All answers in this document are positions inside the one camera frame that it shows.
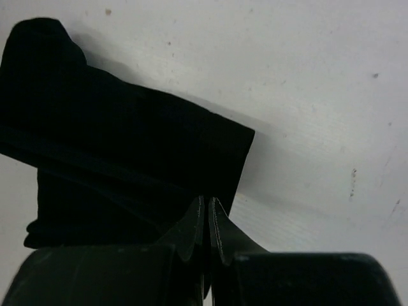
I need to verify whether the black underwear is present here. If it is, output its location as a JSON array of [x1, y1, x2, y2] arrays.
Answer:
[[1, 18, 255, 249]]

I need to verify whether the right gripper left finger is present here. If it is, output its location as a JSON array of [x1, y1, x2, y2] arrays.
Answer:
[[6, 197, 205, 305]]

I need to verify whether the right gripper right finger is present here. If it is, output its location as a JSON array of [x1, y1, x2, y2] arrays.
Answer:
[[208, 198, 400, 305]]

